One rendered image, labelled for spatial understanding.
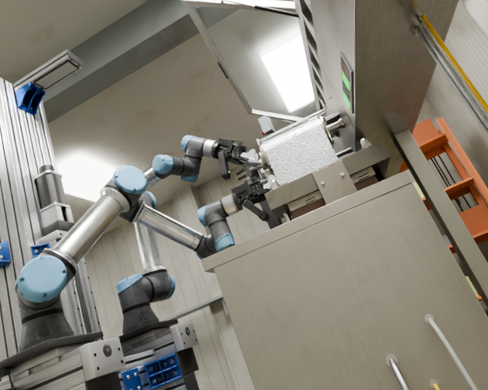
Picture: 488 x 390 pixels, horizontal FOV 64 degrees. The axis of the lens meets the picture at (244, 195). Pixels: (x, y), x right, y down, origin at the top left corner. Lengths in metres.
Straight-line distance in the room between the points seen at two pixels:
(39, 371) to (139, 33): 2.24
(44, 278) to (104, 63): 2.03
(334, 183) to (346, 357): 0.49
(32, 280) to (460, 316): 1.12
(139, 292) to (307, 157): 0.89
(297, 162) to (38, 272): 0.92
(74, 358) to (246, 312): 0.48
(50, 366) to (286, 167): 0.99
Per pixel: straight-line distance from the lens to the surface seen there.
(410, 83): 1.32
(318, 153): 1.49
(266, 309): 1.17
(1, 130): 1.93
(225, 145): 1.63
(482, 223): 4.42
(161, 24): 2.90
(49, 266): 1.23
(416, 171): 1.61
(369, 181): 1.26
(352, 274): 1.14
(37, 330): 1.33
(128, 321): 1.72
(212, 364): 5.74
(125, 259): 6.40
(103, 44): 3.10
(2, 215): 1.78
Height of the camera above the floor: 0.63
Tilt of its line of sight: 19 degrees up
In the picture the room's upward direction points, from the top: 22 degrees counter-clockwise
